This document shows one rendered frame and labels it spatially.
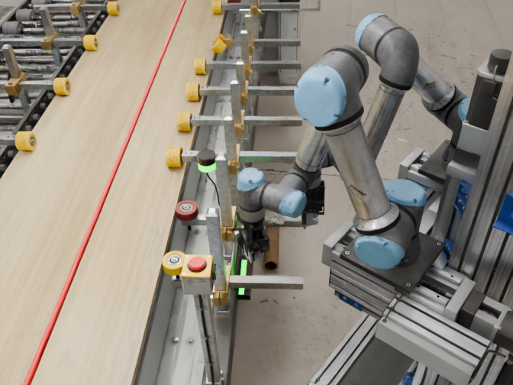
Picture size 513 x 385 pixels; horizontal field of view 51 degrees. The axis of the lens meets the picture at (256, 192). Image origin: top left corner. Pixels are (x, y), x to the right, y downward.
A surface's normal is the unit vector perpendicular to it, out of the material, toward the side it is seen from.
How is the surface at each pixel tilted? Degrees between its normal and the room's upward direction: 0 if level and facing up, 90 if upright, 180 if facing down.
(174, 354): 0
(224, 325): 0
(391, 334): 90
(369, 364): 0
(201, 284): 90
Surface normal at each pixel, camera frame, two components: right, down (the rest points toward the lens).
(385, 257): -0.44, 0.68
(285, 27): -0.05, 0.65
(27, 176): -0.03, -0.76
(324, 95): -0.54, 0.47
